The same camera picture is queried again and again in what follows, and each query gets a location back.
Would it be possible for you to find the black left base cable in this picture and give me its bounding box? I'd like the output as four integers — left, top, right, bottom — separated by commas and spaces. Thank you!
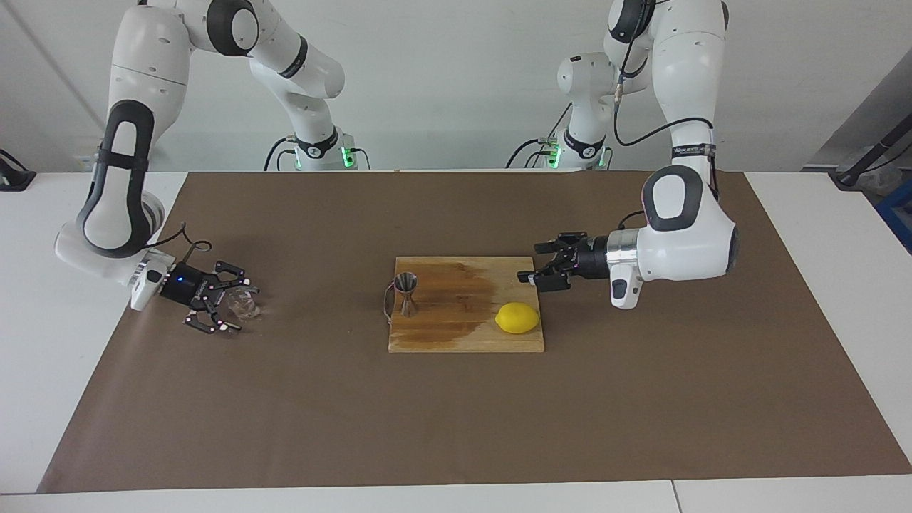
506, 105, 573, 170

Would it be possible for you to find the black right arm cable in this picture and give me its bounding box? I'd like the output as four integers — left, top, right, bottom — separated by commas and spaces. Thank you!
146, 222, 212, 268

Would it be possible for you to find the black right base cable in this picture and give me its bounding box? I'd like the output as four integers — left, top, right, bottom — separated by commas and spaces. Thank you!
264, 138, 294, 172

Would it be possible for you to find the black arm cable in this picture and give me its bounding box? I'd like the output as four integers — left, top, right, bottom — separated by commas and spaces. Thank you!
609, 0, 720, 200
146, 222, 212, 268

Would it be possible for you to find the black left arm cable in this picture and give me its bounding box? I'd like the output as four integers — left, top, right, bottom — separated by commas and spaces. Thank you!
609, 0, 720, 200

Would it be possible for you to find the steel double jigger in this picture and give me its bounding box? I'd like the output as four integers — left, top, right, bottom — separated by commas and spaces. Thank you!
394, 272, 420, 318

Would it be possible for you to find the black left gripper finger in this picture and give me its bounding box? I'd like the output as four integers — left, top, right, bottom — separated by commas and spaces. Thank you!
517, 265, 572, 294
534, 231, 588, 256

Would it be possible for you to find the black table clamp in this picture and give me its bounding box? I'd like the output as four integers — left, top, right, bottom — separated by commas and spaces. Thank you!
0, 150, 36, 192

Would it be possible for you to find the brown paper table mat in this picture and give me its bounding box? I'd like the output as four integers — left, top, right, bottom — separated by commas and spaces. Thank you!
37, 171, 912, 494

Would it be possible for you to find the black base cable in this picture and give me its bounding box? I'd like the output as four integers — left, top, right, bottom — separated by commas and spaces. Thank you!
264, 138, 294, 172
506, 105, 573, 170

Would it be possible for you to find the black stand pole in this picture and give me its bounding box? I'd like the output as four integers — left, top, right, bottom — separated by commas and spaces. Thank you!
834, 114, 912, 187

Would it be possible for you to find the wooden cutting board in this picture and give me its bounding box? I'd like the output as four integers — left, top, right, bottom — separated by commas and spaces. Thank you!
388, 256, 546, 353

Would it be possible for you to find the yellow lemon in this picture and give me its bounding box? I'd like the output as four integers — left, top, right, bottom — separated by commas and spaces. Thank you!
494, 301, 541, 335

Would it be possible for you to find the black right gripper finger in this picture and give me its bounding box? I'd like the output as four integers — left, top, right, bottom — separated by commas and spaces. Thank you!
211, 259, 261, 295
182, 301, 243, 336

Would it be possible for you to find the small clear glass cup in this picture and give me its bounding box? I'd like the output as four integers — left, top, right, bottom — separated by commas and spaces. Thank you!
227, 287, 260, 319

